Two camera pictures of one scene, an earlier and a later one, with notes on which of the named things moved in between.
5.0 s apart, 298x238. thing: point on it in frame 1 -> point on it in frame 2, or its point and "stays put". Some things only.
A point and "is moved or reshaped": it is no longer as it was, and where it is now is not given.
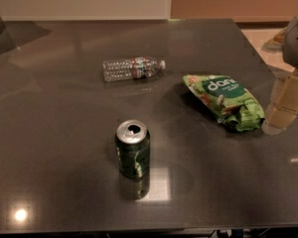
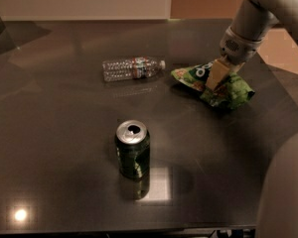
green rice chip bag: x=229 y=101 is moved or reshaped
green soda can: x=133 y=147 stays put
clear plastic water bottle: x=131 y=68 stays put
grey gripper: x=296 y=45 -> x=238 y=49
